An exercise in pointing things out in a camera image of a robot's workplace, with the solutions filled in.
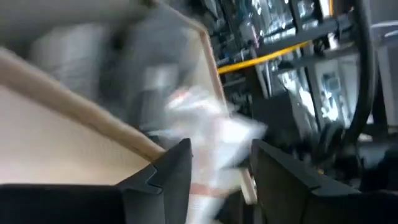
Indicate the black equipment stand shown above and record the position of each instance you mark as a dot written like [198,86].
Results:
[311,32]

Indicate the white red-checked towel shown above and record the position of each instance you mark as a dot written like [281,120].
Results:
[217,133]

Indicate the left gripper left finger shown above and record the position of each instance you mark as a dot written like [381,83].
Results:
[164,186]

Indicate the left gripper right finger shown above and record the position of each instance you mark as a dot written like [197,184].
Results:
[280,186]

